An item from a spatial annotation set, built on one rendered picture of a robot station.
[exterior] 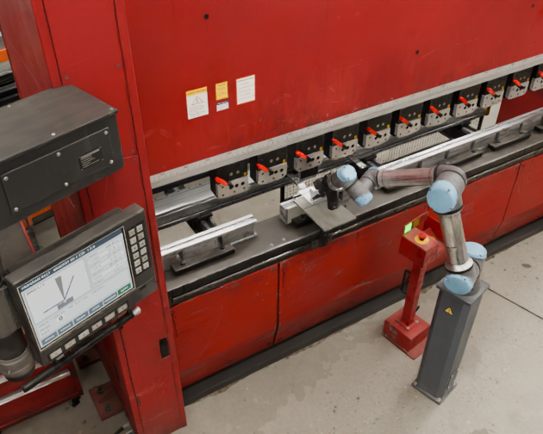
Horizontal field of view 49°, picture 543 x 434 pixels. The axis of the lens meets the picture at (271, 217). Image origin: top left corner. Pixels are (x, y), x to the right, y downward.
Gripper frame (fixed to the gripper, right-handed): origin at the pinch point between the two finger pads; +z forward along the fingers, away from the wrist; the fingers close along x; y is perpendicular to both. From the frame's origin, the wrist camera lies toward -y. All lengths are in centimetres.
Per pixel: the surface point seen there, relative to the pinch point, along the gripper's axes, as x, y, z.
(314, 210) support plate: 5.9, -5.0, -3.3
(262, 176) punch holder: 29.0, 16.5, -14.5
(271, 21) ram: 25, 61, -66
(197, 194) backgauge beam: 47, 26, 25
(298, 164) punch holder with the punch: 9.8, 16.4, -14.5
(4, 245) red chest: 137, 32, 32
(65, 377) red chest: 131, -32, 67
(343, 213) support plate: -4.4, -11.9, -9.3
